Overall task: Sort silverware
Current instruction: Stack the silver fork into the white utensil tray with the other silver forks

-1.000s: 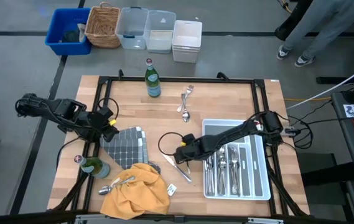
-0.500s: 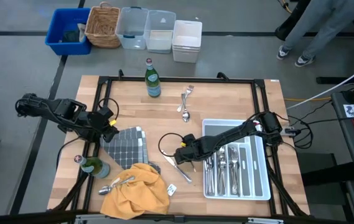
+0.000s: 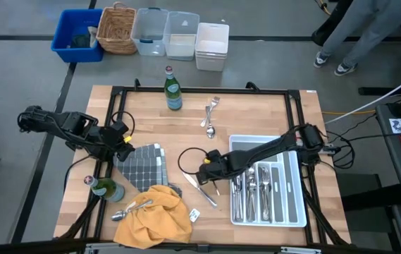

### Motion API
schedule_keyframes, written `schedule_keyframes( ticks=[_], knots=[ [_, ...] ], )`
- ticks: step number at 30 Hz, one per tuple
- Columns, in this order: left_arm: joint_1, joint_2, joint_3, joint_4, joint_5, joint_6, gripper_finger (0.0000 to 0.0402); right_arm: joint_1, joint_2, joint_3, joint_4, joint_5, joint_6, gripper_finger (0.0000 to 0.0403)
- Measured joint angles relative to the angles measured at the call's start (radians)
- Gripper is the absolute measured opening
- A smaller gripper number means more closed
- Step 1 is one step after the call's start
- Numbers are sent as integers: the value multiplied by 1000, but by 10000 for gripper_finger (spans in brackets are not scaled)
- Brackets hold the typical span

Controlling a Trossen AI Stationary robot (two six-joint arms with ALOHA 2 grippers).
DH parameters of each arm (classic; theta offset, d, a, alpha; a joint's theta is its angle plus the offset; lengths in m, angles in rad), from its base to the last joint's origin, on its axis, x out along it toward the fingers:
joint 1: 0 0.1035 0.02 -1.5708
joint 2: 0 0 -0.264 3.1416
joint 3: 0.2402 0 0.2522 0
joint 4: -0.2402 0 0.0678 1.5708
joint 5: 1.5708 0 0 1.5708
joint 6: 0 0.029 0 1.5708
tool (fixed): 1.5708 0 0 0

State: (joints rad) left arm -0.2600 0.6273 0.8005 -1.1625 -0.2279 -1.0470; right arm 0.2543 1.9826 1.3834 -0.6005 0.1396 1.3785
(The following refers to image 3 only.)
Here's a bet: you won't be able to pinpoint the wicker basket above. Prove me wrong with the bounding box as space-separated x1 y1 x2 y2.
95 1 138 56

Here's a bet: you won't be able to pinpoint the dark folded cloth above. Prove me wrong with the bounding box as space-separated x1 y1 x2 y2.
69 33 92 49

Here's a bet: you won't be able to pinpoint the white cutlery organizer tray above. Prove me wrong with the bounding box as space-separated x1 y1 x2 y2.
228 133 308 228

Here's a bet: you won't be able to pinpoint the black side desk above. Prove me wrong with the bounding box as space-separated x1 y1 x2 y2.
374 102 401 212

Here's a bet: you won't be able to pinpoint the person's legs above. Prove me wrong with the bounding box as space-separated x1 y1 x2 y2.
312 0 401 78

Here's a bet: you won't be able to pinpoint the black cable loop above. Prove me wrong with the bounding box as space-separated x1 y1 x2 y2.
178 147 210 176
111 110 136 137

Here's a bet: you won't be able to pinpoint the grey checked cloth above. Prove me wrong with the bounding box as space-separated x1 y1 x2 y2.
112 143 183 198

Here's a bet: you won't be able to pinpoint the silver knife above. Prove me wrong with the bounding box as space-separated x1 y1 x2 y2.
237 174 244 222
182 171 218 209
231 175 238 222

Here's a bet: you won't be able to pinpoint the white cable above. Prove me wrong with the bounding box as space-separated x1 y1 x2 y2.
337 66 401 121

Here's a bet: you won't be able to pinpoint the yellow cloth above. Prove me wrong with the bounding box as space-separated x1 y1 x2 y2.
113 184 193 250

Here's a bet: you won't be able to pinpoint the green glass water bottle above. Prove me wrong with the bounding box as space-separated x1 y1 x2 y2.
83 175 126 203
164 66 183 111

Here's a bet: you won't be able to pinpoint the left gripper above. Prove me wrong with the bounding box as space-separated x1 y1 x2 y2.
106 119 137 162

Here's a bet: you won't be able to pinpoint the blue plastic bin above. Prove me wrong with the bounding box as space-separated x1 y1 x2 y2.
50 8 105 64

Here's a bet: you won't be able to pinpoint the black cable bundle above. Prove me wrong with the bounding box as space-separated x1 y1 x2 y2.
323 112 377 170

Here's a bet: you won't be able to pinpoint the clear plastic storage bin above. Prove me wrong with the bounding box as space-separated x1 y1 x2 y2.
163 11 200 61
130 7 169 57

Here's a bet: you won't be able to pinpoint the yellow floor cable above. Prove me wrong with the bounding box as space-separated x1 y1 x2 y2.
321 109 377 116

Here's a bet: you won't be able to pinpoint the white plastic bin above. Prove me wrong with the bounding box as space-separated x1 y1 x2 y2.
195 22 230 73

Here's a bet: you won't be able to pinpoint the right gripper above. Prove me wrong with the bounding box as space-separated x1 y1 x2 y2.
197 149 236 185

